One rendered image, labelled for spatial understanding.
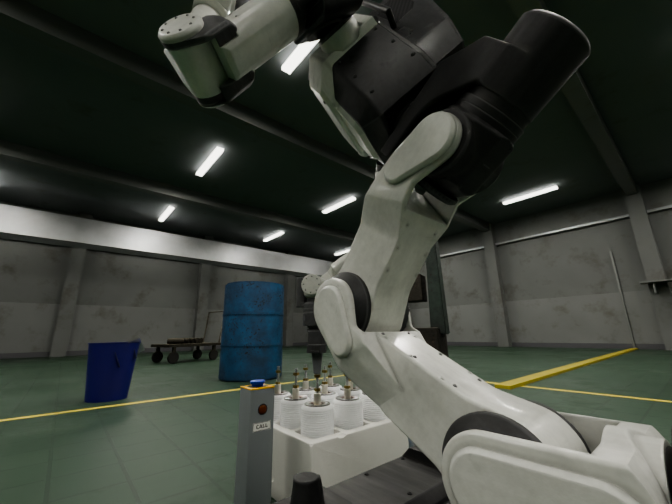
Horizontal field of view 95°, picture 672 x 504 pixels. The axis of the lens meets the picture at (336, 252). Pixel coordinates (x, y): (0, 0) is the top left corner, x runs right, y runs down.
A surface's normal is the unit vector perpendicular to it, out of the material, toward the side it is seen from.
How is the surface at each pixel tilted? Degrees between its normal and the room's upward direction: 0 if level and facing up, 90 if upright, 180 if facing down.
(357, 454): 90
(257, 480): 90
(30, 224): 90
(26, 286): 90
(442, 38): 99
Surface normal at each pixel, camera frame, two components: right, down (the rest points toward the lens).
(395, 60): -0.42, -0.29
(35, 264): 0.65, -0.21
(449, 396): -0.76, -0.15
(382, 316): 0.61, 0.15
